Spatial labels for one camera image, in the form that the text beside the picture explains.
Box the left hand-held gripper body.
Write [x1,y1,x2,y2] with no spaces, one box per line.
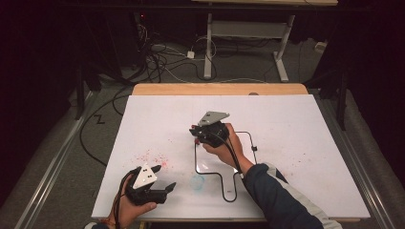
[125,163,169,206]

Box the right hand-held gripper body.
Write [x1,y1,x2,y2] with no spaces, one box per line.
[197,111,231,149]

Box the paddle-shaped whiteboard with black rim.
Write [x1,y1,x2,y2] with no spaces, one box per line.
[194,131,258,203]

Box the person's right hand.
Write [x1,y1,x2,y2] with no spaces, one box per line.
[202,122,253,175]

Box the person's left hand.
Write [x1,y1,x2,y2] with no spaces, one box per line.
[107,173,159,229]

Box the wooden table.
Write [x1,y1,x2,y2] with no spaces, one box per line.
[131,82,309,96]

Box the white table cover sheet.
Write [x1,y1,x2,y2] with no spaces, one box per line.
[91,94,372,221]

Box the small white box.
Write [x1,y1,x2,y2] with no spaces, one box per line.
[313,41,328,54]

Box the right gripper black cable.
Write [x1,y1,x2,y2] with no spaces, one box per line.
[212,131,245,176]

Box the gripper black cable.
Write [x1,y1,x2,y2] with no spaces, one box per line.
[212,131,245,176]
[113,169,136,229]

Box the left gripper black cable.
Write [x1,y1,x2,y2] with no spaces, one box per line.
[113,169,136,229]

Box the tangle of floor cables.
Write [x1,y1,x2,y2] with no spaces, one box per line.
[135,23,219,84]

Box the long black floor cable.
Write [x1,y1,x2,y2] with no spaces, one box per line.
[78,85,136,168]

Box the metal floor rail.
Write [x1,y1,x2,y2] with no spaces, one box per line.
[316,92,397,229]
[12,90,95,229]

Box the white metal desk frame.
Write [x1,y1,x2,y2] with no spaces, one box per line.
[190,0,339,83]

